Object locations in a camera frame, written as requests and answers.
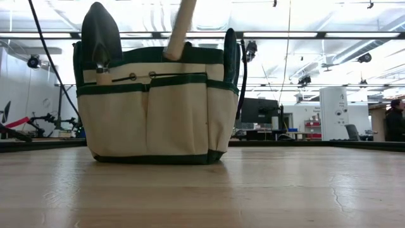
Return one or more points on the long ceiling light strip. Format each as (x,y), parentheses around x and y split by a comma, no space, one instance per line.
(278,35)

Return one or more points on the black ceiling spotlight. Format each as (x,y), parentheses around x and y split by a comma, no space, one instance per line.
(364,58)
(251,50)
(304,80)
(33,61)

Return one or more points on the red storage shelf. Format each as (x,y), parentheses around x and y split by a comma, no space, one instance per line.
(312,128)

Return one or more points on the black background monitor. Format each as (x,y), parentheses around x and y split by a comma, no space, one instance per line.
(259,111)

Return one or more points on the black background robot arm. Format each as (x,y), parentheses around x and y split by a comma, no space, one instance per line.
(47,120)

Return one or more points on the black aluminium table frame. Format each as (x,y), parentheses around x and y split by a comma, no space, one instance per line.
(316,144)

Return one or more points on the person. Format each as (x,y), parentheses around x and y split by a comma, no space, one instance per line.
(395,123)

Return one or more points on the cream and green gardening bag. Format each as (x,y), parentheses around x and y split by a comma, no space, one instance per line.
(177,120)

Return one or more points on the dark office chair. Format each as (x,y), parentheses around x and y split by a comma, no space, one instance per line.
(352,131)

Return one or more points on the white pillar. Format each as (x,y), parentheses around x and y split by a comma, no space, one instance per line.
(333,114)

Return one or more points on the red flat bar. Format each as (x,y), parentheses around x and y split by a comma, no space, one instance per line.
(17,122)

